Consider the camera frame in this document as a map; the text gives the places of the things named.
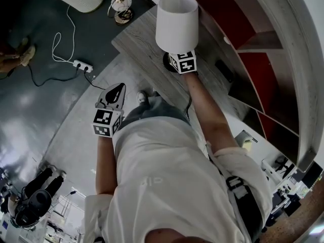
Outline white shade lamp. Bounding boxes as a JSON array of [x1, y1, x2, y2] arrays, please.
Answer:
[[154, 0, 199, 73]]

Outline grey shelf with red panels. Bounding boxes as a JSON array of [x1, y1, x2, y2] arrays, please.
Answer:
[[171, 0, 324, 173]]

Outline grey wooden table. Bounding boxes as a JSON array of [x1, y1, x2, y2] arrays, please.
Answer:
[[111, 5, 250, 123]]

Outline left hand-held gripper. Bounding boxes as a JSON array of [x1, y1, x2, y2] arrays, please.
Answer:
[[91, 83, 127, 138]]

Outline black flat device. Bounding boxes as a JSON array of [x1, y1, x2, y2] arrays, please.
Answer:
[[214, 59, 235, 84]]

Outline black floor cable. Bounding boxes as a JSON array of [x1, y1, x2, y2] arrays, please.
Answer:
[[0, 64, 77, 87], [84, 72, 107, 90]]

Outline person's white shoe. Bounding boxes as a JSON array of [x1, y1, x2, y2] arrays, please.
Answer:
[[136, 90, 149, 104]]

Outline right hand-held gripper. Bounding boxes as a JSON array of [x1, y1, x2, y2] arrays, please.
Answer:
[[168, 50, 198, 75]]

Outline white power strip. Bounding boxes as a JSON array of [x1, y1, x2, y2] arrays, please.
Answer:
[[72, 59, 94, 73]]

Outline black lettered shoulder strap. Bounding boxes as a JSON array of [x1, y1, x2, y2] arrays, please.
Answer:
[[219, 170, 264, 239]]

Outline person's right forearm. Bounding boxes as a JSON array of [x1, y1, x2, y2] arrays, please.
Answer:
[[183, 72, 240, 154]]

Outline gold ring ornament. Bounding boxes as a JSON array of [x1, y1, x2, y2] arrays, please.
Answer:
[[108, 0, 134, 26]]

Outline white power cable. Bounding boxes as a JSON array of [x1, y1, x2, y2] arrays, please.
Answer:
[[52, 5, 76, 63]]

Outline person's left forearm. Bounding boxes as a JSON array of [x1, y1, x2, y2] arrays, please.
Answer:
[[95, 135, 120, 196]]

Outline person's grey trousers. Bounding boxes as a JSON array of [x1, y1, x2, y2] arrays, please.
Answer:
[[118, 95, 191, 130]]

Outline person's white shirt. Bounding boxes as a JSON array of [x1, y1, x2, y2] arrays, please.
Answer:
[[83, 116, 274, 243]]

